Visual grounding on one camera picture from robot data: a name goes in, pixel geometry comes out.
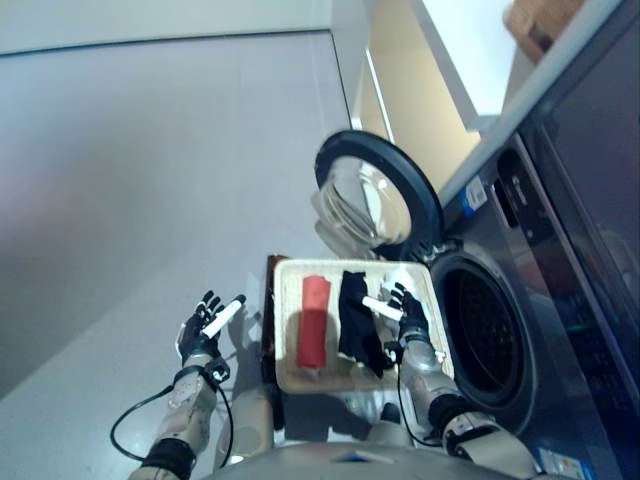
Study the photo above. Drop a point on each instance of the round glass washing machine door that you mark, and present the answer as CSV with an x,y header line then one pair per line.
x,y
400,165

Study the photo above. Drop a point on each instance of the blue energy label sticker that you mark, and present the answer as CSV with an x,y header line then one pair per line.
x,y
475,196

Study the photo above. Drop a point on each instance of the silver left robot leg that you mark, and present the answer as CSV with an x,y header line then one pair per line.
x,y
247,420

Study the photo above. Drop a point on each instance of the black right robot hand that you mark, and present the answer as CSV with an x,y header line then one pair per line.
x,y
412,315

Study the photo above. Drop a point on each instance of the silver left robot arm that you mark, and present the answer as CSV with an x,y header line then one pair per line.
x,y
187,410

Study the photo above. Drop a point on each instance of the red rolled cloth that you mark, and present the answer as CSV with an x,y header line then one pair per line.
x,y
313,320

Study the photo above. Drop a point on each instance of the silver robot torso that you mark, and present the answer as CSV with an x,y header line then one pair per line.
x,y
350,462

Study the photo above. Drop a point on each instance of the white cabinet counter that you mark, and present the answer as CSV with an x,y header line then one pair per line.
x,y
430,65

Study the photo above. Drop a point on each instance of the silver robot leg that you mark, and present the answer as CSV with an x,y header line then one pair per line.
x,y
385,430
247,420

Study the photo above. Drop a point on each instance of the cream wicker basket tray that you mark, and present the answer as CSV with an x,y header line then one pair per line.
x,y
287,350

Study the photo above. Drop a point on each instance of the silver right robot leg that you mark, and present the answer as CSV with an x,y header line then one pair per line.
x,y
385,430

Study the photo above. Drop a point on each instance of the dark stacked dryer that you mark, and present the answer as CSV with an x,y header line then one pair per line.
x,y
595,150

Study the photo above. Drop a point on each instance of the black cloth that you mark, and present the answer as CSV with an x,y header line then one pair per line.
x,y
357,325

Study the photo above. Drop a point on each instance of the woven wicker storage box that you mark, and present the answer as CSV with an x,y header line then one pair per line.
x,y
535,25

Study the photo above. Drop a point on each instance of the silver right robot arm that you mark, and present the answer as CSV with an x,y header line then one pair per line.
x,y
440,395

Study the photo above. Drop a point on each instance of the colourful warning sticker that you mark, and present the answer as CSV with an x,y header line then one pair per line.
x,y
560,462

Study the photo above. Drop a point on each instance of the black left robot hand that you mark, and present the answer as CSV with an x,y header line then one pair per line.
x,y
192,335

